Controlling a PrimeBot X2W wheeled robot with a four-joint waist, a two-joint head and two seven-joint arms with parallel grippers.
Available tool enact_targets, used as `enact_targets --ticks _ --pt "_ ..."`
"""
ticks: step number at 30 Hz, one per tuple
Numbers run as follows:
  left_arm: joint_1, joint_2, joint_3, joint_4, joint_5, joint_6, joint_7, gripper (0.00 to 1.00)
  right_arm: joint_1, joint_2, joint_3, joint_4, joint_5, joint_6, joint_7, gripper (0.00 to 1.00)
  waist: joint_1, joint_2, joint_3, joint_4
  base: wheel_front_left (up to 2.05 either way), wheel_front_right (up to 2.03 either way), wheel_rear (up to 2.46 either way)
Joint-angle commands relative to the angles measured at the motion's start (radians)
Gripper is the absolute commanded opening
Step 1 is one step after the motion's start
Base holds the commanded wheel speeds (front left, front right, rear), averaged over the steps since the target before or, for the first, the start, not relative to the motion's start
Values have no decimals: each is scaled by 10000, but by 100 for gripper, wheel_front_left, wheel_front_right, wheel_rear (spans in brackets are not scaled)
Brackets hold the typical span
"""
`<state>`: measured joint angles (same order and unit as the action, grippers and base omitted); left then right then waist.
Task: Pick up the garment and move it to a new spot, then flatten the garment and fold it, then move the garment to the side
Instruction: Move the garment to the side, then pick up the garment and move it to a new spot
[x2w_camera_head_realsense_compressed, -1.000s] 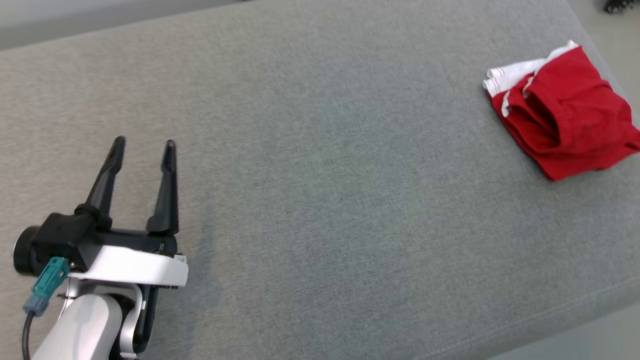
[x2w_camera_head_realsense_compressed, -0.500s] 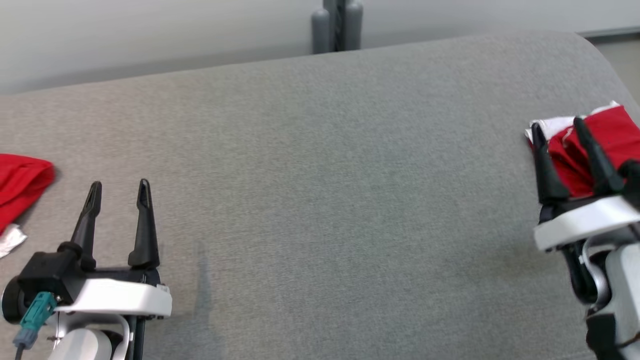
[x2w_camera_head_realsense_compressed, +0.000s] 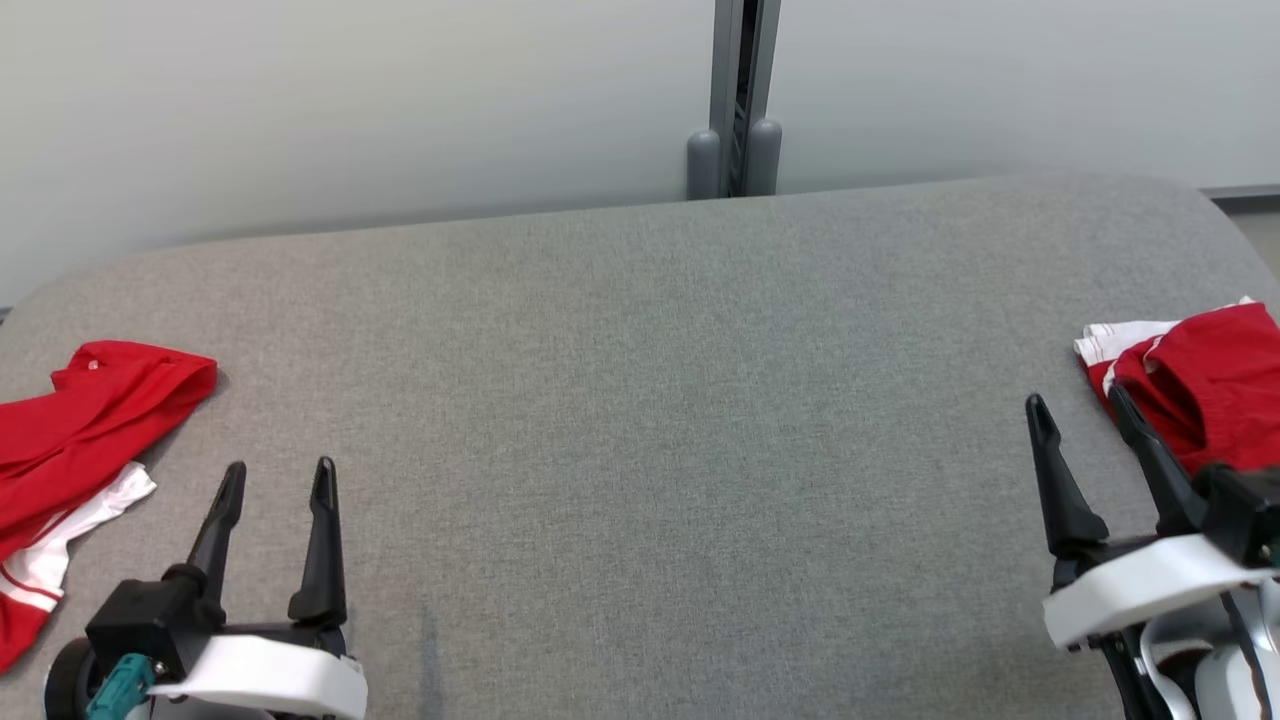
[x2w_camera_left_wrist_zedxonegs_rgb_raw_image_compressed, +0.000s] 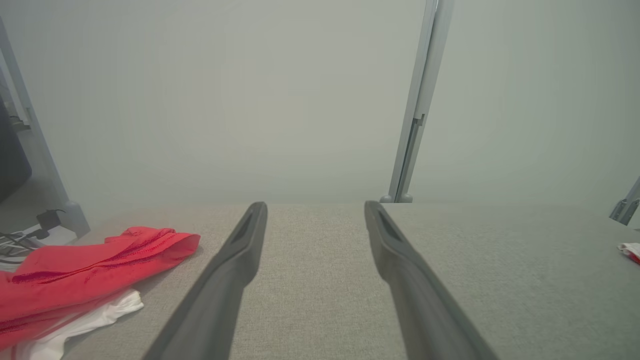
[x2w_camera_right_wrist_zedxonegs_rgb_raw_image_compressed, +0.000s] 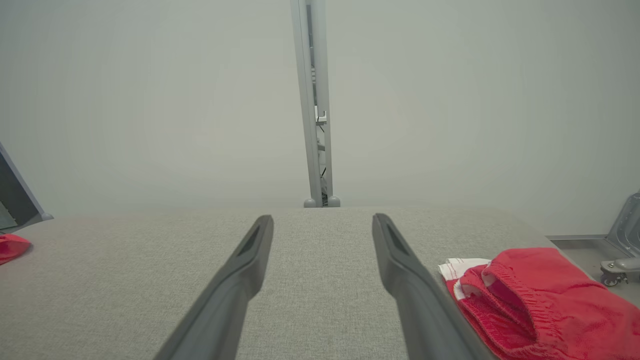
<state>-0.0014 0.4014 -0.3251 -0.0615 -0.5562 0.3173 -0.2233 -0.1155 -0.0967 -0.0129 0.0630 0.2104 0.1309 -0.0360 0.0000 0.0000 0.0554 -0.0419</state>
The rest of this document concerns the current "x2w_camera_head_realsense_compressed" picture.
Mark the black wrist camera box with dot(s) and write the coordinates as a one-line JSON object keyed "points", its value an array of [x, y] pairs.
{"points": [[1245, 510], [145, 615]]}

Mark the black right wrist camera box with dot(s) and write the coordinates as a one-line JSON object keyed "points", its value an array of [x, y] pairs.
{"points": [[1245, 510]]}

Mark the grey metal partition post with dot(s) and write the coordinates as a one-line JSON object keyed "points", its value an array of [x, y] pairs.
{"points": [[735, 100]]}

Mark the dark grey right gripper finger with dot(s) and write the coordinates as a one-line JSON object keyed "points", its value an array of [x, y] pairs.
{"points": [[1160, 470], [1062, 490]]}

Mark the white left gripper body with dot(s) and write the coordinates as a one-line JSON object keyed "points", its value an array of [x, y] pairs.
{"points": [[280, 675]]}

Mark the red and white jersey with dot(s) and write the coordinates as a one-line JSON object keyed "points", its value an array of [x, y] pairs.
{"points": [[90, 430]]}

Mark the red shorts with white stripe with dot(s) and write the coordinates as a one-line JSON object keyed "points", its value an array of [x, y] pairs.
{"points": [[1220, 390]]}

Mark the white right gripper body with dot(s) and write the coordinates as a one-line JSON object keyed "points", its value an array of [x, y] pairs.
{"points": [[1140, 590]]}

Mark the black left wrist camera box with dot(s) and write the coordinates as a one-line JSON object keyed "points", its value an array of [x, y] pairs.
{"points": [[145, 615]]}

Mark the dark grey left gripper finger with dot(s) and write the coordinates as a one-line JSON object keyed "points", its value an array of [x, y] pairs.
{"points": [[215, 530], [322, 560]]}

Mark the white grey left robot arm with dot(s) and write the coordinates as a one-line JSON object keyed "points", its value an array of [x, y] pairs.
{"points": [[70, 680]]}

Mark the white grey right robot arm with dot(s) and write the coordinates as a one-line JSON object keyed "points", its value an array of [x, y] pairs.
{"points": [[1220, 670]]}

